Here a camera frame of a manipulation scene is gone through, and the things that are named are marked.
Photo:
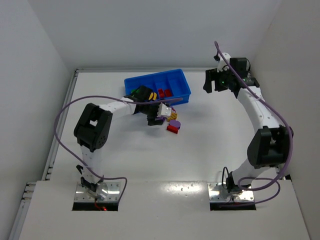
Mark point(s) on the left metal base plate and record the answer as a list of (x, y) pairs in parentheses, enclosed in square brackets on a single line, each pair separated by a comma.
[(106, 192)]

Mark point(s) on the metal base plate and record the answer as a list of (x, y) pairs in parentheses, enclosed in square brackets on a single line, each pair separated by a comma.
[(218, 194), (106, 192)]

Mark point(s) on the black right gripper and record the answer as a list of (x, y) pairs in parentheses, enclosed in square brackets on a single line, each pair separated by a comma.
[(213, 79)]

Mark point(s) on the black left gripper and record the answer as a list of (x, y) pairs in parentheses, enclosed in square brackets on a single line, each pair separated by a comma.
[(153, 116)]

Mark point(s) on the yellow rounded lego block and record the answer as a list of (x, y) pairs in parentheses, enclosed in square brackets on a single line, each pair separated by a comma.
[(152, 96)]

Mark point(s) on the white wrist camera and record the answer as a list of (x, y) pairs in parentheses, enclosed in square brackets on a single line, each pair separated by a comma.
[(223, 61), (164, 110)]

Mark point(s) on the green rectangular lego brick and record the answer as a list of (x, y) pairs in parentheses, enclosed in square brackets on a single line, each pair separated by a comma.
[(135, 91)]

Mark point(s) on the red scalloped lego block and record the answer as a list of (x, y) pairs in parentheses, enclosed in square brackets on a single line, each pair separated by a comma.
[(161, 93)]

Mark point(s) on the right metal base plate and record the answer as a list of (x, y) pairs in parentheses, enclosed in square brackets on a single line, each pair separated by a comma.
[(218, 194)]

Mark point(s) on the purple rounded lego block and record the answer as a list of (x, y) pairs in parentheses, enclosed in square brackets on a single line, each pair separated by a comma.
[(175, 123)]

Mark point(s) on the yellow striped lego block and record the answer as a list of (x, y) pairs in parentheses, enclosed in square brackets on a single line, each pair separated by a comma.
[(173, 116)]

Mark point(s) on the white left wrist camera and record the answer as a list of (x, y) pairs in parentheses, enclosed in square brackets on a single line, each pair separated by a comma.
[(164, 110)]

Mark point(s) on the purple lego brick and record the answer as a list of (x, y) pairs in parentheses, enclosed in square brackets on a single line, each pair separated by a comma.
[(159, 121)]

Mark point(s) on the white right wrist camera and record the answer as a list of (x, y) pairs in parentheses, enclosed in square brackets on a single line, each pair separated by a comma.
[(223, 61)]

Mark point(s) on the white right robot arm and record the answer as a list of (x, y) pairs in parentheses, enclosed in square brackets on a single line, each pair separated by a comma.
[(270, 145)]

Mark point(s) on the blue divided plastic bin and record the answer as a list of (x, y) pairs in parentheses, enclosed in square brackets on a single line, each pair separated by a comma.
[(174, 80)]

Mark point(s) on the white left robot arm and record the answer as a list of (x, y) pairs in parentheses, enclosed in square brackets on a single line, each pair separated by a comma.
[(93, 127)]

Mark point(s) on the red rectangular lego brick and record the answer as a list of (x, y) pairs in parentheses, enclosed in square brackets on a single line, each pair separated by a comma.
[(168, 93)]

